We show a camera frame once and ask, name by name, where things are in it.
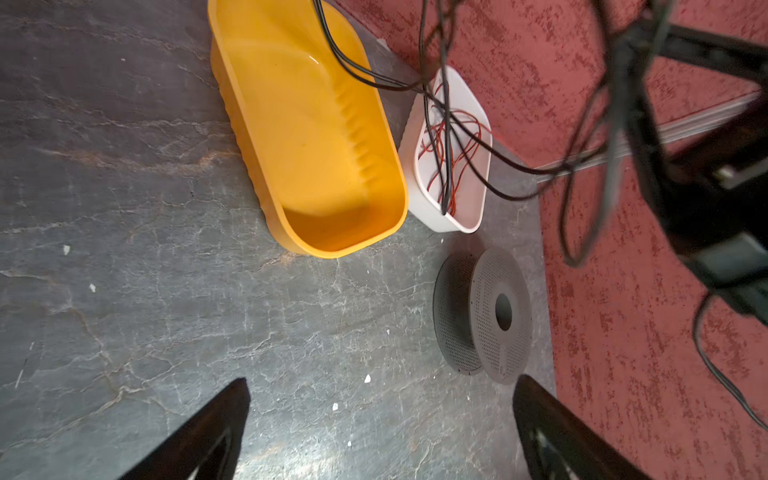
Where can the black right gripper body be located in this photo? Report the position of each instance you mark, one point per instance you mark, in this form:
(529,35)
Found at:
(710,198)

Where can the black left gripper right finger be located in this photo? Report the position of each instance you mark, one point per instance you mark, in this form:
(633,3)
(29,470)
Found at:
(557,444)

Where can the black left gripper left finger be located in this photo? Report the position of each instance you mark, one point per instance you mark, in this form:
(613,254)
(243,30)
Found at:
(207,446)

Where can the grey perforated cable spool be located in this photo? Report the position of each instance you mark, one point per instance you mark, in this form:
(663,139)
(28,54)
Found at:
(482,315)

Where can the white plastic tray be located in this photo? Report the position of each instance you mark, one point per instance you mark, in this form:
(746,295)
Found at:
(445,158)

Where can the yellow plastic tray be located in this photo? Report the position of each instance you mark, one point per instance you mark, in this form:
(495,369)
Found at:
(316,142)

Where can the aluminium corner post right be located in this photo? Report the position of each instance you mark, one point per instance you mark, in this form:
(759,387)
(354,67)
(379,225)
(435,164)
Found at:
(692,125)

